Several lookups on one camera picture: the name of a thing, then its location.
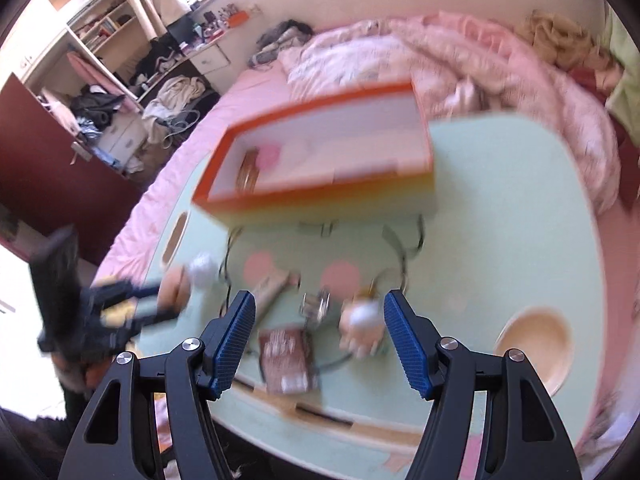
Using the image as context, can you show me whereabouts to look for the small cartoon figurine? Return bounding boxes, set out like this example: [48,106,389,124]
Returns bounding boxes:
[337,296,388,359]

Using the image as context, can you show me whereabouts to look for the orange cardboard box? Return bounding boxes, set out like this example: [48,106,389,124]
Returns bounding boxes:
[192,81,440,231]

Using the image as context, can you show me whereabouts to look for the pink floral duvet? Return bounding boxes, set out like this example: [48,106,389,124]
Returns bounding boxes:
[277,10,623,216]

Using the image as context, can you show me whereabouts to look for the wooden stick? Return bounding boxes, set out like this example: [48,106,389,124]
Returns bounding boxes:
[250,270,302,307]

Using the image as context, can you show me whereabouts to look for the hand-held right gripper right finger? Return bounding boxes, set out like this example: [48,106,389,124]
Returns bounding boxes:
[382,289,583,480]

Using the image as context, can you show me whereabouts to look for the pink bed sheet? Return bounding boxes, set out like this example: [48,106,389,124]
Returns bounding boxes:
[97,67,640,480]

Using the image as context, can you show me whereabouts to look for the beige clothes heap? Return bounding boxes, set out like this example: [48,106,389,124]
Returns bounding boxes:
[515,9,618,93]

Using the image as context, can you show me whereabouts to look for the white bookshelf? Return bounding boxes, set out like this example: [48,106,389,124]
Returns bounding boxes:
[65,0,167,88]

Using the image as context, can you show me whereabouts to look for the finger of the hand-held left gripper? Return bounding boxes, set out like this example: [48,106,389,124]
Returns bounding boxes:
[100,307,180,335]
[92,280,163,307]

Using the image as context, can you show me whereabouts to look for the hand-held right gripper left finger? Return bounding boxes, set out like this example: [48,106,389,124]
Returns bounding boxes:
[59,290,258,480]

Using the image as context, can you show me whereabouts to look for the white drawer cabinet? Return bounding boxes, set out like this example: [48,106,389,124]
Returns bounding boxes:
[187,42,233,79]

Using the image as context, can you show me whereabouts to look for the black monitor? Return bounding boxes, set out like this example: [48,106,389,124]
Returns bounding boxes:
[165,12,197,47]

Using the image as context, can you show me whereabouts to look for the black cable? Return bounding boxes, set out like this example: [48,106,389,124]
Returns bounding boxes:
[219,227,247,313]
[382,215,427,295]

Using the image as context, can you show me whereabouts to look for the light green desktop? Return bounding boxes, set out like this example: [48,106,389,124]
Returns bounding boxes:
[135,115,608,476]

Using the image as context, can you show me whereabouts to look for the white clothes heap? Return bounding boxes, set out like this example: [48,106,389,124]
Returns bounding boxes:
[142,76,207,134]

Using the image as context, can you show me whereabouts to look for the pink round item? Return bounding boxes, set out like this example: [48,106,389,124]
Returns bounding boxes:
[257,144,284,172]

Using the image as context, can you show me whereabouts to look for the dark red door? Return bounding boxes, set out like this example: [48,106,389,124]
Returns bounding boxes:
[0,72,147,267]

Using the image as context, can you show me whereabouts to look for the dark clothes pile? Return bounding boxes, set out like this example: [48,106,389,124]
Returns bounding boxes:
[247,19,316,68]

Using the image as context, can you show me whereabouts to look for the light green hanging cloth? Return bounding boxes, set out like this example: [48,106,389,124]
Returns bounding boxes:
[602,7,640,136]

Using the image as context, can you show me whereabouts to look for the metal clip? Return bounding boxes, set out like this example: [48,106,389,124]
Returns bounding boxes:
[299,290,332,329]

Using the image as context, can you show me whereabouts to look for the brown plush toy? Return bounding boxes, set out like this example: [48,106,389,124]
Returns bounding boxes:
[157,265,193,313]

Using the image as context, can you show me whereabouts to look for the brown snack packet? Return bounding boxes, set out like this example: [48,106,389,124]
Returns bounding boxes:
[259,327,320,395]

